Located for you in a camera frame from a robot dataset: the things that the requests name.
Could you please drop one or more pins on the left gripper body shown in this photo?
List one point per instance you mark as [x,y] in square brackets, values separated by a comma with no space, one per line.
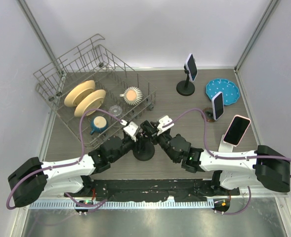
[128,144]

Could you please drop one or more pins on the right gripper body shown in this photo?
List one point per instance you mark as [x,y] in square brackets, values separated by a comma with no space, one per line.
[163,139]

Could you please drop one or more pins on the black phone stand short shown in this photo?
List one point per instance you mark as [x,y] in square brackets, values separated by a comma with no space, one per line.
[143,150]

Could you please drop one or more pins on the black phone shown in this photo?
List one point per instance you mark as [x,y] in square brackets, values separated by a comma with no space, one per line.
[148,129]

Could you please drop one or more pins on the black phone stand tall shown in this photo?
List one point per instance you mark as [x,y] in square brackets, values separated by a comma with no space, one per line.
[185,87]

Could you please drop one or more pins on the purple case phone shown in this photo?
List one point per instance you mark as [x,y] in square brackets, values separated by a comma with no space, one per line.
[191,67]

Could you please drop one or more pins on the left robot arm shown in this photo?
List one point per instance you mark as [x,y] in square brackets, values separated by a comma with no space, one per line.
[34,177]

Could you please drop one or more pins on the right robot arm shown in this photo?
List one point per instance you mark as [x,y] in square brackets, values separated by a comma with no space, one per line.
[261,167]

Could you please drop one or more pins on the wooden base phone stand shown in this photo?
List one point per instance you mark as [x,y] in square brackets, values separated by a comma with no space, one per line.
[208,112]

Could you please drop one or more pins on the white phone stand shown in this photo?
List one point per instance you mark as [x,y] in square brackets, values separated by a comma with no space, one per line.
[225,147]

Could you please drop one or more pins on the lavender phone on wooden stand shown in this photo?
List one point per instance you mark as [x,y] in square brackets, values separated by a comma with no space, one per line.
[217,105]

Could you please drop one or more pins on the pink case phone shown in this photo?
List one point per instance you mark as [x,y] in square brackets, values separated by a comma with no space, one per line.
[236,130]

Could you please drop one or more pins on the clear glass cup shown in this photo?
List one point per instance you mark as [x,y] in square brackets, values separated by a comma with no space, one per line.
[115,110]

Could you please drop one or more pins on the blue mug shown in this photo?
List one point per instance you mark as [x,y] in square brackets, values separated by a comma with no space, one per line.
[98,125]

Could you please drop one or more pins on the ribbed white mug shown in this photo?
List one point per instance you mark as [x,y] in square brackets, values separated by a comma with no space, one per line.
[132,96]

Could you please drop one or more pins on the beige plate front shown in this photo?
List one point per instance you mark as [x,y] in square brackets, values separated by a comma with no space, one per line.
[92,101]

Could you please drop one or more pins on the beige plate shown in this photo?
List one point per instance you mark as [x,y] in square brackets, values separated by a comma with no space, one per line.
[92,101]
[76,95]

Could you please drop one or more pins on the beige plate rear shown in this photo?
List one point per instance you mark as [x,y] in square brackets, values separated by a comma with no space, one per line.
[76,95]

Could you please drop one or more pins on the blue polka dot plate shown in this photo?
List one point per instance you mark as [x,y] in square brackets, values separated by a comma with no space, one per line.
[230,91]

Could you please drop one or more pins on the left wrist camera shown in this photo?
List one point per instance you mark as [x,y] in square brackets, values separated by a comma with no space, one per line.
[130,128]

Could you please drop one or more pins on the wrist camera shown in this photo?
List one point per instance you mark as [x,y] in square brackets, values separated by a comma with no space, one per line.
[130,128]
[165,123]

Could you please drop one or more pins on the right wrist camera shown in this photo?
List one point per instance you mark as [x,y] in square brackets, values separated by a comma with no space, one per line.
[165,123]

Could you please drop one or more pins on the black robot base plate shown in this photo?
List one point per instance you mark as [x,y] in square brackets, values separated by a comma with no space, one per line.
[155,190]

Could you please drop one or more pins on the grey wire dish rack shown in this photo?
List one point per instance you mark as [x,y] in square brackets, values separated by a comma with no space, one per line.
[90,60]

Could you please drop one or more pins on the white cable duct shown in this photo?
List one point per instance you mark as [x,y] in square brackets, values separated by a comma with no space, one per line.
[168,204]

